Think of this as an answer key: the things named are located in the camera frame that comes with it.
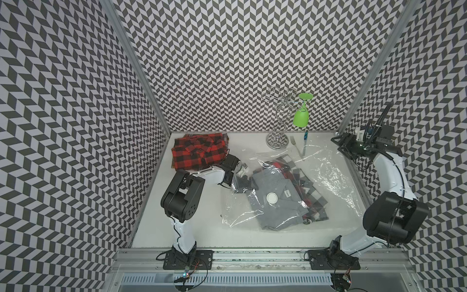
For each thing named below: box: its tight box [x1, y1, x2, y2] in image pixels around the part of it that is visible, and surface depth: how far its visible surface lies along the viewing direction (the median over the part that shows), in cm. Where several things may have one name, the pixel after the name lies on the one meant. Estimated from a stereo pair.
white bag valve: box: [265, 192, 279, 207], surface depth 86 cm
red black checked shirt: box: [171, 132, 230, 171], surface depth 102 cm
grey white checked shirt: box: [276, 154, 329, 223], surface depth 90 cm
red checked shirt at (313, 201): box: [272, 154, 329, 223], surface depth 90 cm
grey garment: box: [246, 168, 309, 231], surface depth 86 cm
